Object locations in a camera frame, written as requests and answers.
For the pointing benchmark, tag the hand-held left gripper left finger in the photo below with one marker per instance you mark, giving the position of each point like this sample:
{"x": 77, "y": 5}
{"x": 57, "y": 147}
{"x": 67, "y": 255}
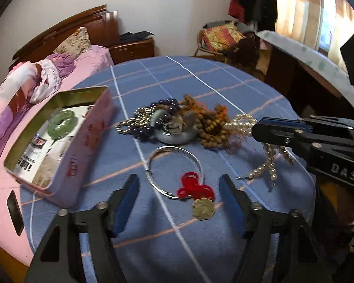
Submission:
{"x": 126, "y": 202}

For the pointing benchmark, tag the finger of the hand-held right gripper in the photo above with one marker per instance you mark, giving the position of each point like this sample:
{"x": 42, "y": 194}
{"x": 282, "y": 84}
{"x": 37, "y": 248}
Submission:
{"x": 271, "y": 135}
{"x": 283, "y": 120}

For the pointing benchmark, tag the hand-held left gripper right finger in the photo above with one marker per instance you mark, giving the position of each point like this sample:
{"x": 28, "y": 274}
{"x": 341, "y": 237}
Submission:
{"x": 233, "y": 207}

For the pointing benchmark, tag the silver metal bangle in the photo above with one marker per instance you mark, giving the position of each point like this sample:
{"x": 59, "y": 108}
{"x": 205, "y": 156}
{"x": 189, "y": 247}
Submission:
{"x": 157, "y": 184}

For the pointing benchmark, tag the pink tin box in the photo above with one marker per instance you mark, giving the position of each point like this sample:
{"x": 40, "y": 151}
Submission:
{"x": 85, "y": 153}

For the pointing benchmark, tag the pale jade bangle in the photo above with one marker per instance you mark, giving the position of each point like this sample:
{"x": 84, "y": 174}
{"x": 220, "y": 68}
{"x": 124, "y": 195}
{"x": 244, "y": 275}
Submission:
{"x": 171, "y": 138}

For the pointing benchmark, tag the dark wooden desk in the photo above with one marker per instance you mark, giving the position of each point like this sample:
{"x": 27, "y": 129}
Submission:
{"x": 298, "y": 82}

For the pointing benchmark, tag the white dotted desk cover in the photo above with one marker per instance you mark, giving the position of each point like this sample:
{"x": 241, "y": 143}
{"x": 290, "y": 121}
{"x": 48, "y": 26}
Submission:
{"x": 312, "y": 59}

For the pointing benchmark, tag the dark red garment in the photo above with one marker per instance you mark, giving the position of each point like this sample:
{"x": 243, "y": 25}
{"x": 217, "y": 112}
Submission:
{"x": 244, "y": 50}

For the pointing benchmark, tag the blue plaid tablecloth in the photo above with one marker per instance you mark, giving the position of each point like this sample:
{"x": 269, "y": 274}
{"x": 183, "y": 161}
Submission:
{"x": 194, "y": 88}

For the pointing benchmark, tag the printed paper leaflet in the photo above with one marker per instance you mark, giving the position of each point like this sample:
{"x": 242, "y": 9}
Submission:
{"x": 35, "y": 159}

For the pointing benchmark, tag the orange patterned cushion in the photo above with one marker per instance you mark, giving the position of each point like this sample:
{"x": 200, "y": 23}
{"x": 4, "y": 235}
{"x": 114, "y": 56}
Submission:
{"x": 224, "y": 37}

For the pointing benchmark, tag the green jade bangle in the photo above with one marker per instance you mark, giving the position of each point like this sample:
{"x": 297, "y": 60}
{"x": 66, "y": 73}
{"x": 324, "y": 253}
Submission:
{"x": 51, "y": 126}

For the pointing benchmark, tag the window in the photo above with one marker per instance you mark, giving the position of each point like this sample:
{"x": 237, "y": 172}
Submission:
{"x": 327, "y": 20}

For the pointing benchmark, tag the black phone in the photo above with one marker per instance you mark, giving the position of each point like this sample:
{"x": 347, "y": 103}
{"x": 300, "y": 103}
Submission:
{"x": 15, "y": 212}

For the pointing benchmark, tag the wooden chair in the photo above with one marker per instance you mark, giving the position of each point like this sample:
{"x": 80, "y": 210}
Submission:
{"x": 199, "y": 45}

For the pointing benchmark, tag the beige striped curtain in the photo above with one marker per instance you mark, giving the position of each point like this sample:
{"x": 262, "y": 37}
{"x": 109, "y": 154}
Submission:
{"x": 298, "y": 6}

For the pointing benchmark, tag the bed with pink sheet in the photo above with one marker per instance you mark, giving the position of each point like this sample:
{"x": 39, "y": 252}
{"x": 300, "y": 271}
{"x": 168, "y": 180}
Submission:
{"x": 6, "y": 188}

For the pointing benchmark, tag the dark hanging coat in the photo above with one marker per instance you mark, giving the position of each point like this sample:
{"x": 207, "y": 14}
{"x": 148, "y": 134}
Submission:
{"x": 259, "y": 0}

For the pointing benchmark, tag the red hanging garment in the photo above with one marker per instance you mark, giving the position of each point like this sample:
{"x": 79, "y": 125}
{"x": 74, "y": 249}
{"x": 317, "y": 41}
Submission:
{"x": 234, "y": 7}

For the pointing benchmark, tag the white pink floral garment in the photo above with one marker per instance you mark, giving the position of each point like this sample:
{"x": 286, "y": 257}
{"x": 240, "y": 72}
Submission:
{"x": 45, "y": 85}

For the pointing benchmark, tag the brown wooden nightstand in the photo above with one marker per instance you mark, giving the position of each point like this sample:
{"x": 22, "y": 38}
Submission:
{"x": 132, "y": 51}

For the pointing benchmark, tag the purple garment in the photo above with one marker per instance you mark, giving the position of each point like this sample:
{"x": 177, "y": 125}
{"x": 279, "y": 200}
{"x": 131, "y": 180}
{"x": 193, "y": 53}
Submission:
{"x": 63, "y": 64}

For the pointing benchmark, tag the pink patchwork quilt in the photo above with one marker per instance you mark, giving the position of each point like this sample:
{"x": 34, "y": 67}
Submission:
{"x": 6, "y": 106}

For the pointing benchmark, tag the dark folded clothes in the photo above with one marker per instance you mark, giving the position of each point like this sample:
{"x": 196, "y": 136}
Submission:
{"x": 135, "y": 36}

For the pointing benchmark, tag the floral pillow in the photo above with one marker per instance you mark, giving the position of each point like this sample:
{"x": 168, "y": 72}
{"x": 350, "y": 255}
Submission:
{"x": 73, "y": 42}

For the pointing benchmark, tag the brown wooden headboard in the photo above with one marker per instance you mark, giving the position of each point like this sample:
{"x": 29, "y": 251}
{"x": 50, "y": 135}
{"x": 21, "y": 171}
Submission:
{"x": 76, "y": 20}

